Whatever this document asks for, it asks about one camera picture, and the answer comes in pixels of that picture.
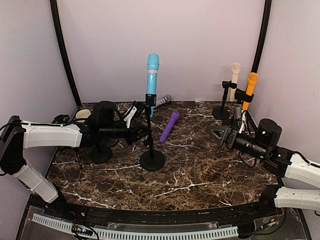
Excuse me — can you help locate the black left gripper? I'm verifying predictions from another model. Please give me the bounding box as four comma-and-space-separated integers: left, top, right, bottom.
100, 120, 153, 146

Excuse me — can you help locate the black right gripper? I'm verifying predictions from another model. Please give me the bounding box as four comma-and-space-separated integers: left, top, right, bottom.
206, 125, 268, 161

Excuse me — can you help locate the black stand holding blue microphone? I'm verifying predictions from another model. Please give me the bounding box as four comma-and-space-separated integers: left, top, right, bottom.
139, 93, 165, 172

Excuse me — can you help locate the purple microphone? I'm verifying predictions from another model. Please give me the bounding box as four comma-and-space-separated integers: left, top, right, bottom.
158, 111, 180, 145

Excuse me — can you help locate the rhinestone silver-head microphone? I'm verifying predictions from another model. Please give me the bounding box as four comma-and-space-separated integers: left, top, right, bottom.
155, 94, 172, 108

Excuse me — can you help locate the black stand holding purple microphone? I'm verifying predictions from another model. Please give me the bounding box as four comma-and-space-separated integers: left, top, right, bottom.
90, 144, 113, 164

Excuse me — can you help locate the light blue microphone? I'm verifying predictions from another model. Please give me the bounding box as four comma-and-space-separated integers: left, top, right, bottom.
145, 54, 160, 118

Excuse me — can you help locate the black tripod shock-mount stand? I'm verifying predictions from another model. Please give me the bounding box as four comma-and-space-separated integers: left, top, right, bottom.
52, 114, 83, 170

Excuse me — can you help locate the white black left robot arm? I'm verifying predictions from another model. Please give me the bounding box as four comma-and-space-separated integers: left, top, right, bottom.
0, 101, 152, 218

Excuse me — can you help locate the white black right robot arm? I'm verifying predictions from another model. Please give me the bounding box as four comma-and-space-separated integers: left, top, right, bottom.
206, 118, 320, 217

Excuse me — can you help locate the black stand holding white microphone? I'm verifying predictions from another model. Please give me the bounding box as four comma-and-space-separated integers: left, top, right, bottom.
212, 80, 237, 120

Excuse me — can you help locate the black stand holding orange microphone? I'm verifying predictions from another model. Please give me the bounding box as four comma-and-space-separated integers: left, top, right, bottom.
222, 87, 255, 126

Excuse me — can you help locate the orange microphone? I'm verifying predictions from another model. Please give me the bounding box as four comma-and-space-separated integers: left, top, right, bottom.
242, 72, 258, 111

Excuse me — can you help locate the cream white microphone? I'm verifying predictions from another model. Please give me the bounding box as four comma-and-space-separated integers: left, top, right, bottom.
229, 62, 241, 102

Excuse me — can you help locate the white paper cup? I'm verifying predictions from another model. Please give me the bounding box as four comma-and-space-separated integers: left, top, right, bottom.
75, 109, 92, 119

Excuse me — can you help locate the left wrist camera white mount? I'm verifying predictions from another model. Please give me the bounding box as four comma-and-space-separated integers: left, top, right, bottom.
122, 101, 145, 129

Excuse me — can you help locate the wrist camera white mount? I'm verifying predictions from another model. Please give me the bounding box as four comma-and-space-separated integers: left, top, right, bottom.
122, 101, 145, 129
231, 104, 249, 133

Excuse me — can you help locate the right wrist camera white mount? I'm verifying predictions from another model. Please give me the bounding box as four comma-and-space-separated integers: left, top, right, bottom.
231, 104, 249, 133

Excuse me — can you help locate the black front table rail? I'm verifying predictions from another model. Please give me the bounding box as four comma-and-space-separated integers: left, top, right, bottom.
48, 202, 284, 226

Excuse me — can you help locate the white slotted cable duct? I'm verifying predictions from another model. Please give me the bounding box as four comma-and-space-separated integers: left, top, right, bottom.
31, 213, 239, 240

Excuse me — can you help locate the black right corner frame post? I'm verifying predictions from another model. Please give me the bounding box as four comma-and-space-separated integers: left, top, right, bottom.
251, 0, 272, 74

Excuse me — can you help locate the black corner frame post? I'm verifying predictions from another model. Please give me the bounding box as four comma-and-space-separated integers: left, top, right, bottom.
251, 0, 272, 74
49, 0, 82, 107

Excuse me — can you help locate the black left corner frame post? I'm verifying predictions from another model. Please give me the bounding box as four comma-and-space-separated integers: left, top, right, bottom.
49, 0, 82, 107

